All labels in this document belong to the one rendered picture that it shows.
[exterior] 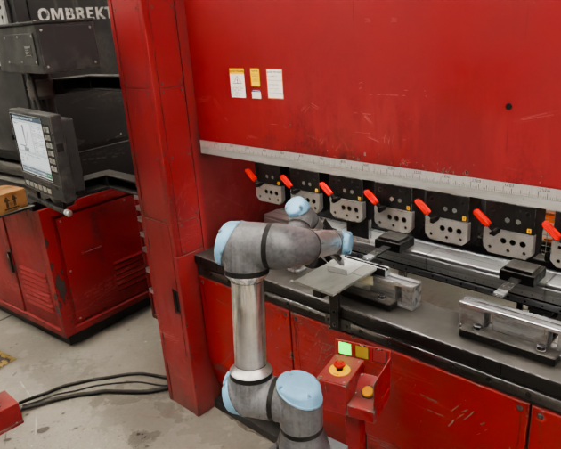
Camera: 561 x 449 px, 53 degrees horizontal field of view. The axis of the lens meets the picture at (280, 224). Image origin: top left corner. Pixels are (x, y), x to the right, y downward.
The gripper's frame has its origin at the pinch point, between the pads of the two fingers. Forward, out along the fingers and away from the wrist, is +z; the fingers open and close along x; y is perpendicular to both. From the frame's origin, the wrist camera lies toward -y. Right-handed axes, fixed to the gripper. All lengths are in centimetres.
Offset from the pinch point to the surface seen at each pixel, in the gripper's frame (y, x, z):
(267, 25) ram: 62, 37, -56
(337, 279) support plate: -4.9, -3.2, 1.8
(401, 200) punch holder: 23.5, -21.0, -12.2
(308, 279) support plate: -9.4, 5.7, -1.8
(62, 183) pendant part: -18, 101, -50
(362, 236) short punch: 15.0, -3.0, 4.1
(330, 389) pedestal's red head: -41.1, -18.4, 4.6
